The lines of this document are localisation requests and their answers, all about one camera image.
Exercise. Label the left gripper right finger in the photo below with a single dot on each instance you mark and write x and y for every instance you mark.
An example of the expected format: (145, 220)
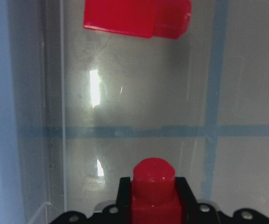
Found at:
(186, 198)

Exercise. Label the red block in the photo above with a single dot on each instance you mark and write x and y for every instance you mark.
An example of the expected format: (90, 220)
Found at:
(141, 18)
(154, 198)

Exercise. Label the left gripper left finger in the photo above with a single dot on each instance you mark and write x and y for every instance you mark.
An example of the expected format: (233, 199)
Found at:
(124, 200)

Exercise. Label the clear plastic storage box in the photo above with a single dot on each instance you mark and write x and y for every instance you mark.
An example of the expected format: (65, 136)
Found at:
(80, 108)

